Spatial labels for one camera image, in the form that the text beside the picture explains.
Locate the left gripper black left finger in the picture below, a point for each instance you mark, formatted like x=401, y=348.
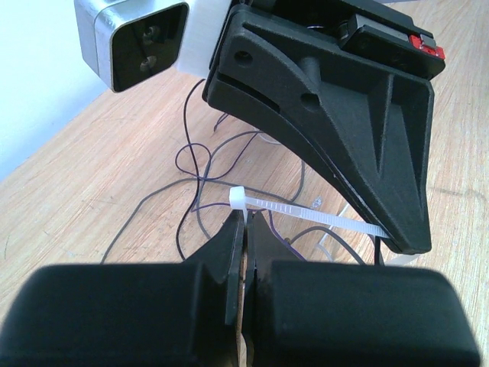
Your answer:
x=147, y=314

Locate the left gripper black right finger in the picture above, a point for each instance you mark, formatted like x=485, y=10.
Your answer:
x=306, y=313

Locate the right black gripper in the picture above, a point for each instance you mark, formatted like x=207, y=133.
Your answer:
x=362, y=126

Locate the white zip tie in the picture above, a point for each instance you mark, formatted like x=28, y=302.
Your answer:
x=323, y=222

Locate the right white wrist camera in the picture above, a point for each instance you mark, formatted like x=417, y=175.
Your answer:
x=126, y=42

